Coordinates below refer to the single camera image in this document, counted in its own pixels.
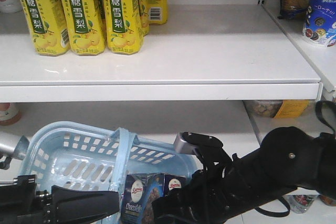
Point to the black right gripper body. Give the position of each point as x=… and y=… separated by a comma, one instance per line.
x=203, y=200

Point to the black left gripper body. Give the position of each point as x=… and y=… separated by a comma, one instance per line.
x=30, y=204

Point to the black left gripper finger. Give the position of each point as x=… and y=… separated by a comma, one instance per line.
x=75, y=206

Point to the light blue plastic basket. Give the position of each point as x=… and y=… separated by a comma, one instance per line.
x=84, y=157

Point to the chocolate cookie box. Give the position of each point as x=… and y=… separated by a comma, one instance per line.
x=141, y=190

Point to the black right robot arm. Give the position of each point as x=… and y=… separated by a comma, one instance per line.
x=228, y=186

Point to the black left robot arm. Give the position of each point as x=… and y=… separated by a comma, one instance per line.
x=8, y=206

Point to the clear water bottle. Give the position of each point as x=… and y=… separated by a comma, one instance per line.
x=300, y=203

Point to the orange drink bottle lower shelf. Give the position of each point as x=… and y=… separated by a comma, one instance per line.
x=10, y=114

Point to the clear biscuit tub yellow label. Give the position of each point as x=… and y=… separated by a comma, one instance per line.
x=279, y=109

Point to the white supermarket shelving unit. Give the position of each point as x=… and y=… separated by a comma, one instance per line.
x=192, y=74

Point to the blue cookie cup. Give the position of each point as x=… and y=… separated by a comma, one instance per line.
x=319, y=24

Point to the pear drink bottle left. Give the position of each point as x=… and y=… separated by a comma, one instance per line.
x=47, y=26

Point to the pear drink bottle middle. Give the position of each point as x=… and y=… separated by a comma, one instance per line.
x=85, y=27

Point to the pear drink bottle right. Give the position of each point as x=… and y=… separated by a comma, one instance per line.
x=123, y=24

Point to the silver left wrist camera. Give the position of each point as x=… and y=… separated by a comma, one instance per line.
x=14, y=146

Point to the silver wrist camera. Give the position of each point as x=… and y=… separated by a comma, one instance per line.
x=189, y=142
x=14, y=146

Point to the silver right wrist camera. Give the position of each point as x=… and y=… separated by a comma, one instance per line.
x=189, y=142

